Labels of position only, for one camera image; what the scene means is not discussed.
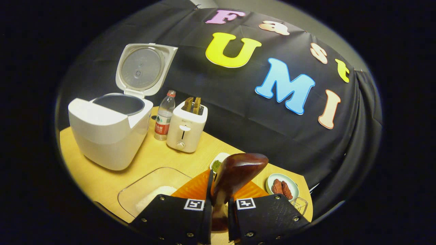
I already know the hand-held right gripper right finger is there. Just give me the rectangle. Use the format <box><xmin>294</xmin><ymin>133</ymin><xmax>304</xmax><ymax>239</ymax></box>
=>
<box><xmin>227</xmin><ymin>180</ymin><xmax>311</xmax><ymax>245</ymax></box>

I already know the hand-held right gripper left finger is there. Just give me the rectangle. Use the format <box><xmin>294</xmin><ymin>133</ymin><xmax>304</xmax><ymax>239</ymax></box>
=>
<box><xmin>129</xmin><ymin>169</ymin><xmax>214</xmax><ymax>245</ymax></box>

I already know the clear chopstick holder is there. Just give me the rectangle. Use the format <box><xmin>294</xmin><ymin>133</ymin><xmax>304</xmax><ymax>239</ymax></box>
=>
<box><xmin>290</xmin><ymin>196</ymin><xmax>309</xmax><ymax>216</ymax></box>

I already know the dark wooden spoon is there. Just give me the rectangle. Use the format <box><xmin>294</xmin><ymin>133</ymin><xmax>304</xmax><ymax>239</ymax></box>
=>
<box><xmin>209</xmin><ymin>153</ymin><xmax>269</xmax><ymax>232</ymax></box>

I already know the white rice cooker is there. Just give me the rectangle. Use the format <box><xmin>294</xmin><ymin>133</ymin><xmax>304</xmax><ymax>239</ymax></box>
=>
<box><xmin>68</xmin><ymin>43</ymin><xmax>178</xmax><ymax>171</ymax></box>

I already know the pale green plate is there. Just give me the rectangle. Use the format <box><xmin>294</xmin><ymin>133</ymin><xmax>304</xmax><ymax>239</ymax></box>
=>
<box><xmin>265</xmin><ymin>173</ymin><xmax>300</xmax><ymax>202</ymax></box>

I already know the white divided dish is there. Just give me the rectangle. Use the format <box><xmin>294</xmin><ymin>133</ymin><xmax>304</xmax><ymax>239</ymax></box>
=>
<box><xmin>209</xmin><ymin>152</ymin><xmax>233</xmax><ymax>175</ymax></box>

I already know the clear rectangular tray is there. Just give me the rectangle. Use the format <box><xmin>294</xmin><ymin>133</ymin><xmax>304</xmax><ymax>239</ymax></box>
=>
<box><xmin>117</xmin><ymin>166</ymin><xmax>193</xmax><ymax>218</ymax></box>

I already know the white toaster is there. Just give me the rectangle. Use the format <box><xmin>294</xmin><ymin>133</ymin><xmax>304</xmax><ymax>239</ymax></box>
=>
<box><xmin>166</xmin><ymin>101</ymin><xmax>208</xmax><ymax>153</ymax></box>

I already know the clear plastic water bottle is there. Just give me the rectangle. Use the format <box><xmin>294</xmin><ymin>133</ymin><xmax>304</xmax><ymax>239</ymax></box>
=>
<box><xmin>154</xmin><ymin>89</ymin><xmax>177</xmax><ymax>141</ymax></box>

